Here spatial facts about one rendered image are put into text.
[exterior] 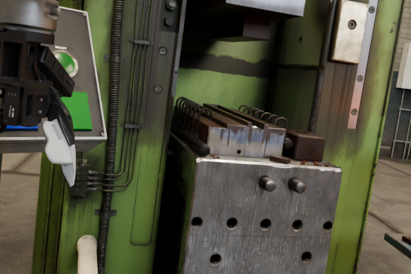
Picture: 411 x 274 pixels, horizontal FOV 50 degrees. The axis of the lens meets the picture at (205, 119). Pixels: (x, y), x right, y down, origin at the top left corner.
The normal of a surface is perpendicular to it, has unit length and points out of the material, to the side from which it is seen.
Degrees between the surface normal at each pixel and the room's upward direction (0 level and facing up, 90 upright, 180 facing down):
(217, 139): 90
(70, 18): 60
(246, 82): 90
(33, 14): 90
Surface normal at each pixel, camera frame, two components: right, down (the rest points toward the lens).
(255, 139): 0.26, 0.15
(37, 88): 0.98, 0.15
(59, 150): 0.90, -0.42
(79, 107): 0.62, -0.34
